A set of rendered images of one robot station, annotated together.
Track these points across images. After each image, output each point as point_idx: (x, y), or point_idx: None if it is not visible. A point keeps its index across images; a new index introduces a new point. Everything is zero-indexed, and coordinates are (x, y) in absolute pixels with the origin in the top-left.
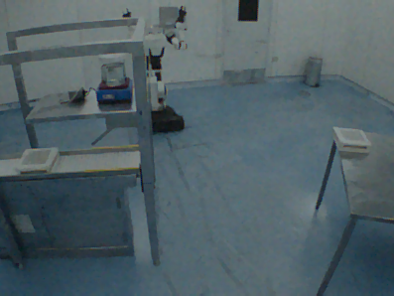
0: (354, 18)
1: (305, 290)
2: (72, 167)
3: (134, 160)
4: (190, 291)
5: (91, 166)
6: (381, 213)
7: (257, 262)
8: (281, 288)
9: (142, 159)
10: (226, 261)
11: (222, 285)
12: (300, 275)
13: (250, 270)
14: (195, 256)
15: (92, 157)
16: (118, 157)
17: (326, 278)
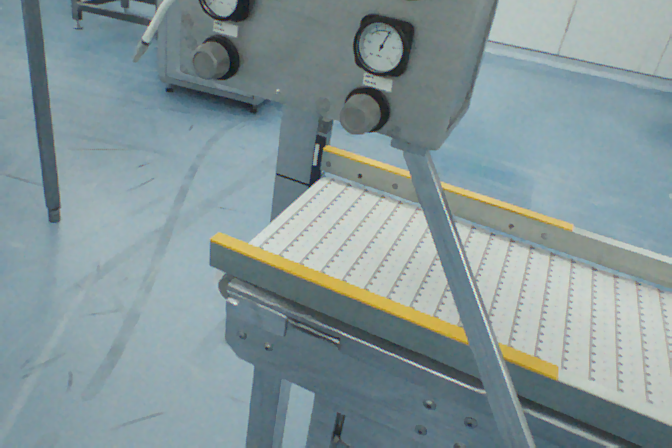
0: None
1: (53, 237)
2: (655, 333)
3: (298, 223)
4: (241, 361)
5: (534, 289)
6: None
7: (34, 325)
8: (80, 263)
9: None
10: (87, 371)
11: (165, 332)
12: (15, 256)
13: (74, 322)
14: (139, 436)
15: (533, 354)
16: (367, 276)
17: (55, 158)
